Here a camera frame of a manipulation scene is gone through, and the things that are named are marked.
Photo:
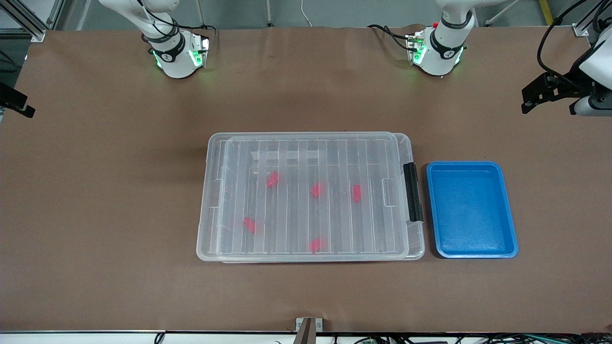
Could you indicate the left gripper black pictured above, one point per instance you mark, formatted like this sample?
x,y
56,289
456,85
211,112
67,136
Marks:
x,y
570,81

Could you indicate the red block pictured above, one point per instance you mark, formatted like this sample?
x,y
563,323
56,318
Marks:
x,y
249,224
316,189
356,193
272,179
315,245

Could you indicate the clear plastic box lid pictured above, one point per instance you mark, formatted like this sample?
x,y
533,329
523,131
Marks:
x,y
287,205

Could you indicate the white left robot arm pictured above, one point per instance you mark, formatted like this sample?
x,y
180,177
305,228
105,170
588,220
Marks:
x,y
442,52

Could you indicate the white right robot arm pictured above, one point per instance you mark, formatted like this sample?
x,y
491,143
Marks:
x,y
174,62

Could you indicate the black box latch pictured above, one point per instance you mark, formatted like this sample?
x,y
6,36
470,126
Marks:
x,y
413,191

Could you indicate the clear plastic storage box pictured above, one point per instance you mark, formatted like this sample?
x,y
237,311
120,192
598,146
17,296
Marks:
x,y
417,243

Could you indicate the blue plastic tray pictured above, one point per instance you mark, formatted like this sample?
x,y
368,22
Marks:
x,y
471,210

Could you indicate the aluminium frame profile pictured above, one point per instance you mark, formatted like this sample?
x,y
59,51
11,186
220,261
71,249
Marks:
x,y
38,36
581,29

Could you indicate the grey metal post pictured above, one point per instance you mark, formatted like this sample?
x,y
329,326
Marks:
x,y
200,12
269,12

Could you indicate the metal table edge bracket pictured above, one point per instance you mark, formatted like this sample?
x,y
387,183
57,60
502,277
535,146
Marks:
x,y
310,329

